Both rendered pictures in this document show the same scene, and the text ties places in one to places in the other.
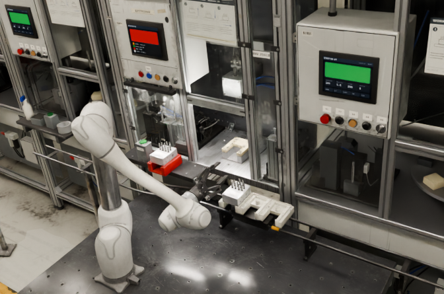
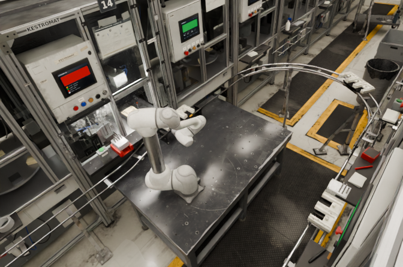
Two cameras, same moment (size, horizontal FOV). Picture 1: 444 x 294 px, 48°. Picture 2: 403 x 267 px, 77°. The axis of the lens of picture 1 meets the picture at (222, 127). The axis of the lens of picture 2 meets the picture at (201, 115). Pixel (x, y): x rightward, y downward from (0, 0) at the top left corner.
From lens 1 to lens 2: 2.27 m
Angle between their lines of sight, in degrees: 65
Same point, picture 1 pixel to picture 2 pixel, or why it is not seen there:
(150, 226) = not seen: hidden behind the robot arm
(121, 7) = (43, 66)
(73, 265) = (171, 219)
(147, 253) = not seen: hidden behind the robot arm
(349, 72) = (191, 24)
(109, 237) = (188, 169)
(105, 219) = (167, 174)
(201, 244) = (177, 152)
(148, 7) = (71, 51)
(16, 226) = not seen: outside the picture
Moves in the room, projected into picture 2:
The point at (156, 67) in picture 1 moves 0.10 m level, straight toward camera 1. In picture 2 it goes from (88, 93) to (101, 92)
